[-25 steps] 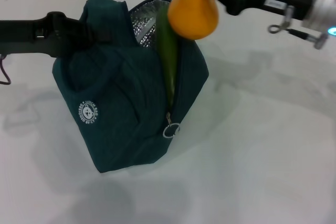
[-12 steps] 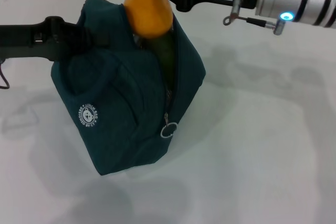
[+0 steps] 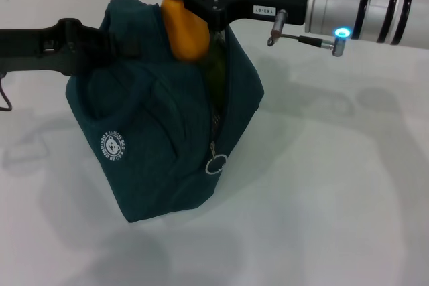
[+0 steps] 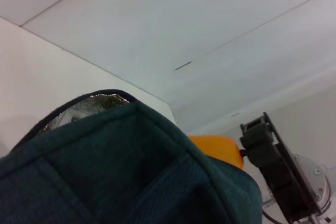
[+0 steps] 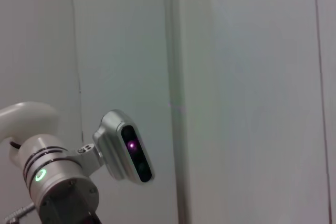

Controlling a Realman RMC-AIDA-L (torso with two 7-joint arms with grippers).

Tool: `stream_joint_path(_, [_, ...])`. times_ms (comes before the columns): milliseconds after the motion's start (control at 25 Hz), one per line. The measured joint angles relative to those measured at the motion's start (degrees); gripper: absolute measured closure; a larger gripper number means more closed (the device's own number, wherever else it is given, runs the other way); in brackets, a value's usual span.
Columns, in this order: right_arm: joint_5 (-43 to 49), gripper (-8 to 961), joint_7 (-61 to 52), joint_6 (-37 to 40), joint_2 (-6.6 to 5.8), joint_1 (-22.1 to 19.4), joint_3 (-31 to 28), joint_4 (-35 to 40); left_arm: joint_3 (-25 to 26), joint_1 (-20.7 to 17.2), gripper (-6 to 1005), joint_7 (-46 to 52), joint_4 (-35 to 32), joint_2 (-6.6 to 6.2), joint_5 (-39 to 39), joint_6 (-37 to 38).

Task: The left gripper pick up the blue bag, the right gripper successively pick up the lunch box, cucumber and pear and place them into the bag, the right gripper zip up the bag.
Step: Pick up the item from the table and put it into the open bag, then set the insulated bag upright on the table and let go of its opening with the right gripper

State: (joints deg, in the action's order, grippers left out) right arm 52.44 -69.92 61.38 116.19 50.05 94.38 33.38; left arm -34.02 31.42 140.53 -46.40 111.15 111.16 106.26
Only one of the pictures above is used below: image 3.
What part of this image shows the dark teal insulated lunch bag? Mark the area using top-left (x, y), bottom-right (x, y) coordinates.
top-left (65, 0), bottom-right (265, 223)

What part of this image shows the green cucumber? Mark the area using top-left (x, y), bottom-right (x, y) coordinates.
top-left (200, 31), bottom-right (229, 116)

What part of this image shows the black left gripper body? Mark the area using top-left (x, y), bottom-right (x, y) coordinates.
top-left (0, 19), bottom-right (101, 76)

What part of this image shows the orange yellow pear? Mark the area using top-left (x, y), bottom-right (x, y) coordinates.
top-left (160, 0), bottom-right (211, 63)

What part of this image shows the metal zipper pull ring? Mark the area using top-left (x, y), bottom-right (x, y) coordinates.
top-left (205, 141), bottom-right (229, 175)

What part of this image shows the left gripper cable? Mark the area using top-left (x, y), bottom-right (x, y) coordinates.
top-left (0, 71), bottom-right (13, 113)

